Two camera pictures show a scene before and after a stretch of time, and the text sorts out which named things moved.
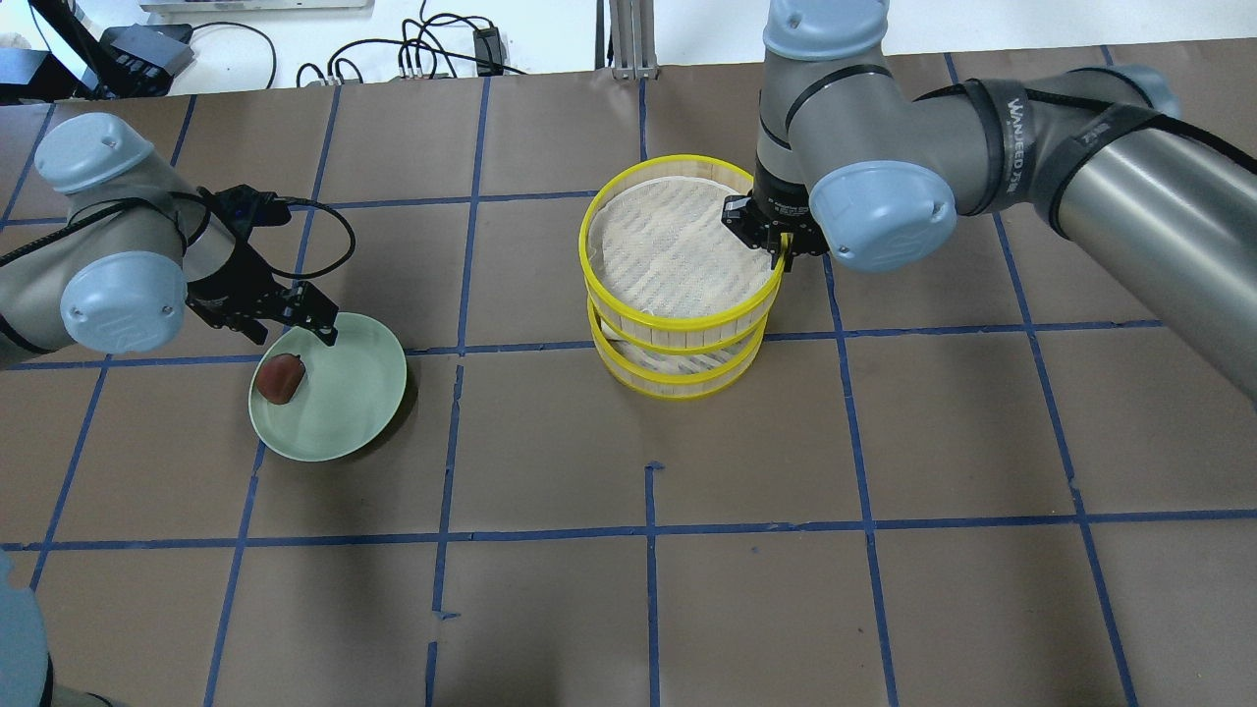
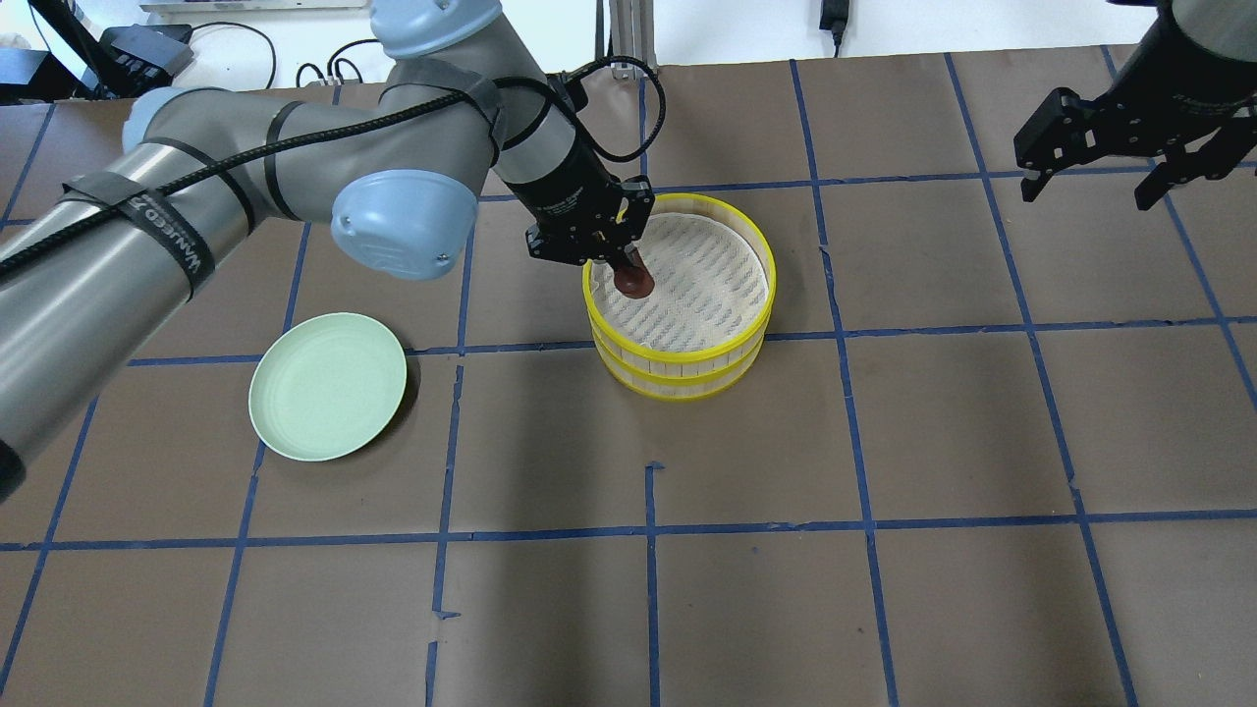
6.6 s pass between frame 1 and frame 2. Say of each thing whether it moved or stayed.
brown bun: moved
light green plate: stayed
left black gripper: moved
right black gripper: moved
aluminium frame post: stayed
